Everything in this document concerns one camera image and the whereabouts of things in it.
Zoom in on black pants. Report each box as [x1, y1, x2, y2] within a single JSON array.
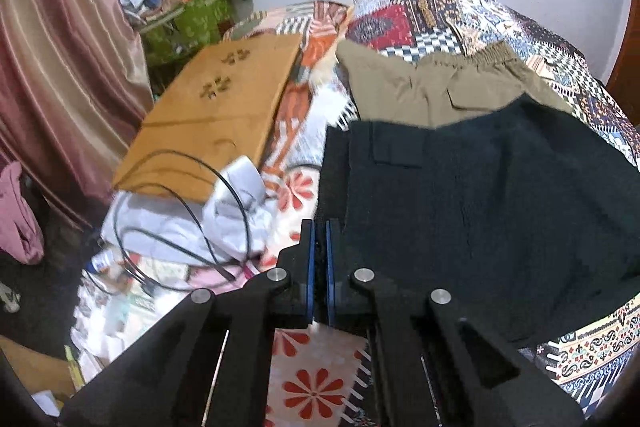
[[316, 95, 639, 347]]

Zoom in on patchwork patterned bedspread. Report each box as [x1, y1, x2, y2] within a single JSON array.
[[226, 0, 639, 426]]

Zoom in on wooden lap desk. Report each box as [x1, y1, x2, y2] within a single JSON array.
[[112, 34, 302, 204]]

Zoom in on khaki pants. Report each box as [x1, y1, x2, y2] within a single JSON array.
[[336, 40, 572, 128]]

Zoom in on green fabric storage box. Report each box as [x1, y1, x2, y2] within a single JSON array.
[[139, 0, 235, 67]]

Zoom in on pink cloth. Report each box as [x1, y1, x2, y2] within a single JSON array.
[[0, 161, 44, 265]]

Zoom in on red striped curtain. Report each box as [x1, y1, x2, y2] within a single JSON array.
[[1, 0, 152, 227]]

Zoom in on brown wooden door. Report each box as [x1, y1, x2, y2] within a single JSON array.
[[606, 0, 640, 127]]

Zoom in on black cable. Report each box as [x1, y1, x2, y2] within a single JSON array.
[[112, 148, 254, 293]]

